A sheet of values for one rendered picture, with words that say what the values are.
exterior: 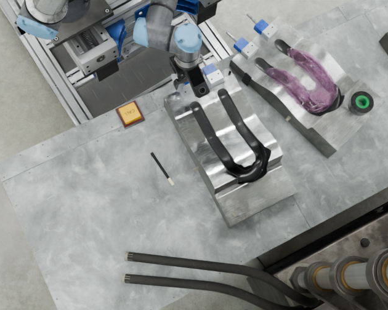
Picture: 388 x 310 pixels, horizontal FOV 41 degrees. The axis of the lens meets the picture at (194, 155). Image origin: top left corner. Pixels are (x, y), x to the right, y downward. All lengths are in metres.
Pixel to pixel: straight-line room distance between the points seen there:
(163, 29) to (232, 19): 1.52
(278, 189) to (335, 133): 0.28
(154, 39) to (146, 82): 1.10
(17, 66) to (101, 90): 0.57
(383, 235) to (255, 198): 0.48
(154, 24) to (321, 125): 0.69
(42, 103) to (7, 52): 0.35
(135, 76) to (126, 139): 0.77
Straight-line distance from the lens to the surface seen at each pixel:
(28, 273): 2.65
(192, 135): 1.76
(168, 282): 1.71
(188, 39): 1.44
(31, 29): 1.58
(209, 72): 1.82
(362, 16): 2.18
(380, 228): 1.94
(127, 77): 2.57
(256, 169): 1.77
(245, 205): 1.75
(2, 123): 2.83
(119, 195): 1.80
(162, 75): 2.57
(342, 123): 1.85
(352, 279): 1.29
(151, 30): 1.48
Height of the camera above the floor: 2.57
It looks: 75 degrees down
